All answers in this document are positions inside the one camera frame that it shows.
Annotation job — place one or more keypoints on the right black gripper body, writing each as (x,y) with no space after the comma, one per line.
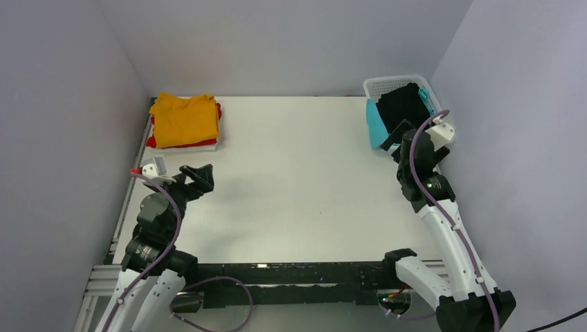
(396,135)

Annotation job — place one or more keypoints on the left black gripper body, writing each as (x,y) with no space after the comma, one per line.
(180,192)

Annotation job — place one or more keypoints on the black t-shirt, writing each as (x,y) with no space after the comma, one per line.
(401,104)

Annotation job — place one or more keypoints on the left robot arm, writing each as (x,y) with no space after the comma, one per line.
(153,271)

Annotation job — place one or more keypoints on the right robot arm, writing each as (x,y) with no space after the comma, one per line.
(469,299)

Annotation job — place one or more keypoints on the teal t-shirt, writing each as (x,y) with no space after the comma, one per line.
(376,128)

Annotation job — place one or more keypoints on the white plastic basket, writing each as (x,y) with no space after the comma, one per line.
(374,88)

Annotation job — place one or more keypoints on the folded yellow t-shirt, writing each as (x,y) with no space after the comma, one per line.
(184,121)

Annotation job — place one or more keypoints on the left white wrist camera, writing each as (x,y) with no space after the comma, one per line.
(153,167)

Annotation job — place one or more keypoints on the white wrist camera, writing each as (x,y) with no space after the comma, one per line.
(153,167)
(441,133)

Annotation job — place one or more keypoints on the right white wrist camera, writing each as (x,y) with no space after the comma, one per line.
(441,133)

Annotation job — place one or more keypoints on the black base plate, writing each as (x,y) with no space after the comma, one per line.
(365,283)

